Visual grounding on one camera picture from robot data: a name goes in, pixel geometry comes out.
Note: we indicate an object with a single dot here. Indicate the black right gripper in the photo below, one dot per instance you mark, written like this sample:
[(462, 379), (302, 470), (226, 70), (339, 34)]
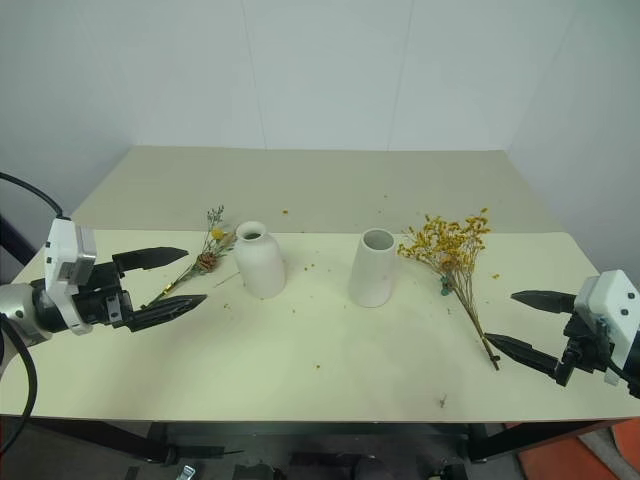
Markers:
[(582, 350)]

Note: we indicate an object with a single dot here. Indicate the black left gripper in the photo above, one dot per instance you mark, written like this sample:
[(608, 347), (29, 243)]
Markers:
[(102, 297)]

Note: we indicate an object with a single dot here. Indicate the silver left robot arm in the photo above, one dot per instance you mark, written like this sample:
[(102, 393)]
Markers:
[(17, 310)]

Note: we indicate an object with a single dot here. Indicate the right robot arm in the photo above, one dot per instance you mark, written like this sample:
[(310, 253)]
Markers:
[(634, 350)]

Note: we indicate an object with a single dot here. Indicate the white bottle-shaped vase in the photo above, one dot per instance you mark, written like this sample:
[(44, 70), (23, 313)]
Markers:
[(260, 270)]

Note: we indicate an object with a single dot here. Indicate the white tapered vase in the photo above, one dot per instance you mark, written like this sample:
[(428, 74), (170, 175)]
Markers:
[(371, 280)]

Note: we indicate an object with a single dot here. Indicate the small dried bouquet with pinecone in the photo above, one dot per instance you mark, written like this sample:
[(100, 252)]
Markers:
[(206, 261)]

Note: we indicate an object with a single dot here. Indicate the yellow dried flower bunch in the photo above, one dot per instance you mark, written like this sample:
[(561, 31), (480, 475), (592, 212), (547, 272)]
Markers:
[(450, 245)]

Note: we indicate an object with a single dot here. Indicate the small dry twig scrap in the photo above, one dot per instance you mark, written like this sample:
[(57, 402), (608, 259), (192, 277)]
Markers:
[(442, 400)]

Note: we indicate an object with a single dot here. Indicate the orange floor object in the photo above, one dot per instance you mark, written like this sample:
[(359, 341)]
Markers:
[(595, 450)]

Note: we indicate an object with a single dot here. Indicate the dark purple panel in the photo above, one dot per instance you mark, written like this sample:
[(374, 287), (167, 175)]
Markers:
[(17, 245)]

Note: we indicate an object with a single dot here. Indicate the small silver metal part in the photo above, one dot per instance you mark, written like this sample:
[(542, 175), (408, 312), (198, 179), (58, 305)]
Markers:
[(188, 472)]

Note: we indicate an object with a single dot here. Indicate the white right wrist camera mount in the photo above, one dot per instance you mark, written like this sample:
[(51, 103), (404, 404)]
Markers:
[(607, 300)]

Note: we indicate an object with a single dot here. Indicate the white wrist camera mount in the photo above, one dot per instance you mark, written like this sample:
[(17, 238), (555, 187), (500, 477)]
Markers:
[(607, 300), (62, 245)]

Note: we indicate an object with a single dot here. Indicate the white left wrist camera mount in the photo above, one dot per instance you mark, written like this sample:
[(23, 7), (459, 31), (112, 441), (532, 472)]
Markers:
[(62, 245)]

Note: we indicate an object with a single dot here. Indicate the black metal table frame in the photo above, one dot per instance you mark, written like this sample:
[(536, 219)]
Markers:
[(150, 441)]

